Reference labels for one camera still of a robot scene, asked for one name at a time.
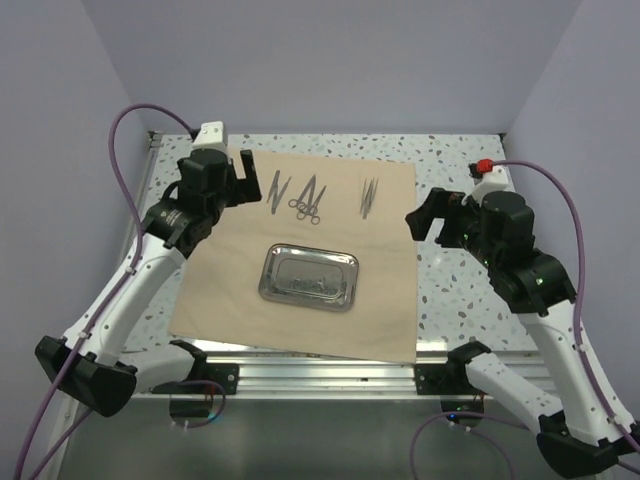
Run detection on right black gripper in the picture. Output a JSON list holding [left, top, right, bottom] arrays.
[[405, 185, 499, 267]]

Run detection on steel scalpel handle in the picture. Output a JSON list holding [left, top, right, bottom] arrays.
[[267, 170, 280, 210], [271, 179, 290, 215]]

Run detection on steel tweezers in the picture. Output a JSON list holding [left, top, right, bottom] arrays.
[[359, 180, 370, 218], [360, 178, 375, 219], [364, 178, 379, 219]]

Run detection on beige cloth wrap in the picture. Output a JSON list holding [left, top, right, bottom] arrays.
[[169, 151, 418, 363]]

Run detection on small steel scissors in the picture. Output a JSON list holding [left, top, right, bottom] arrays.
[[292, 187, 326, 225]]

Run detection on steel instrument tray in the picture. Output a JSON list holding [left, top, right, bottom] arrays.
[[258, 243, 359, 313]]

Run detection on steel surgical scissors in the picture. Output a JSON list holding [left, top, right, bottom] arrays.
[[288, 175, 316, 209]]

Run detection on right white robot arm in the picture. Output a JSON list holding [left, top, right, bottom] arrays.
[[405, 188, 639, 479]]

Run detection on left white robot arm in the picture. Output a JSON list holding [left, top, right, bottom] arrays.
[[35, 149, 262, 417]]

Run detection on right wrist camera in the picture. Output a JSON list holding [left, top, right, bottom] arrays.
[[462, 166, 510, 205]]

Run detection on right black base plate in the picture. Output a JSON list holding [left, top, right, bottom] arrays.
[[413, 363, 479, 396]]

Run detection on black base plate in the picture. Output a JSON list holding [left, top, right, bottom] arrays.
[[151, 363, 240, 395], [413, 363, 479, 396]]

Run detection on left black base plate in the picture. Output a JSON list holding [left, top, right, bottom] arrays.
[[151, 363, 240, 395]]

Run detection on aluminium mounting rail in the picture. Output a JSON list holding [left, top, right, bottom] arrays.
[[64, 352, 591, 401]]

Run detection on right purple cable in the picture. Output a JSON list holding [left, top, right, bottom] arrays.
[[409, 158, 640, 480]]

